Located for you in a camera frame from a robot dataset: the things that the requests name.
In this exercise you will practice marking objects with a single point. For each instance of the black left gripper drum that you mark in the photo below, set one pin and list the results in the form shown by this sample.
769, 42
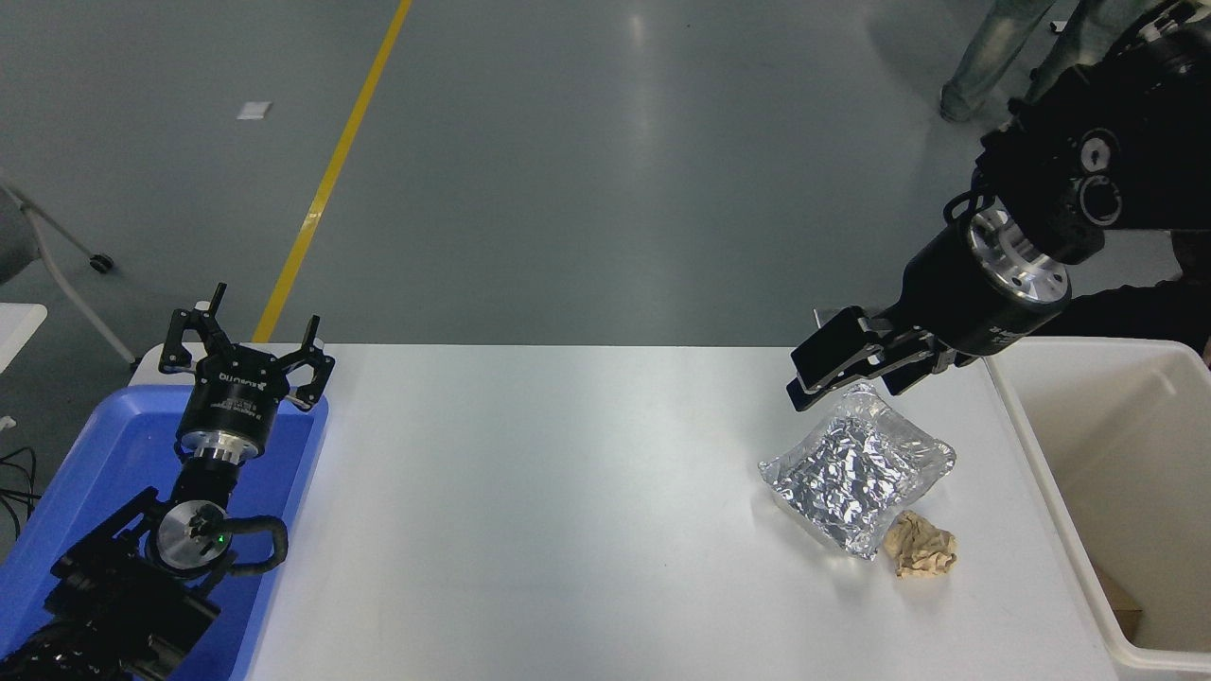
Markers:
232, 397

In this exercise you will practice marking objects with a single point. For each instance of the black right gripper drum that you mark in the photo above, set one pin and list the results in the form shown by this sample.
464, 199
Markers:
956, 298

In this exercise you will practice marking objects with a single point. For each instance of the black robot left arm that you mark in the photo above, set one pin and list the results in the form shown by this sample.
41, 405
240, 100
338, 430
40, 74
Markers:
114, 586

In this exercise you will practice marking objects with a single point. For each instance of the metal floor plate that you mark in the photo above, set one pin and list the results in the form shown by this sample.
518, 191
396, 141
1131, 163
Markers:
823, 317

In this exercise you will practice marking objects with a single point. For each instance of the crumpled silver foil tray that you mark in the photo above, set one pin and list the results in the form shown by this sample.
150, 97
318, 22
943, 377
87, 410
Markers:
851, 473

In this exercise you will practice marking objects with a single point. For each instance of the blue plastic tray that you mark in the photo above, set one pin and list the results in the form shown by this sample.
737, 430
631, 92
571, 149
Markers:
104, 454

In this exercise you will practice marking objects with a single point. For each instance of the grey chair with castor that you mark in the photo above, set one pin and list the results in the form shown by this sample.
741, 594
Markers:
57, 255

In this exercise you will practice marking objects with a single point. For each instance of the white side table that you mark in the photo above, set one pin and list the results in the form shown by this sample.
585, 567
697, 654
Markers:
19, 326

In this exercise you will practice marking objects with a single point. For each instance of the crumpled tan paper ball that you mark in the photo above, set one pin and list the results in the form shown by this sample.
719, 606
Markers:
920, 547

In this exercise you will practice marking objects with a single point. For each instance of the large pale plastic bin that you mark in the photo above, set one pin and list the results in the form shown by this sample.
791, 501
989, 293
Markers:
1116, 454

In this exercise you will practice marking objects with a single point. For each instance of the brown cardboard piece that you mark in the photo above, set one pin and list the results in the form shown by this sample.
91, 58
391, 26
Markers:
1124, 610

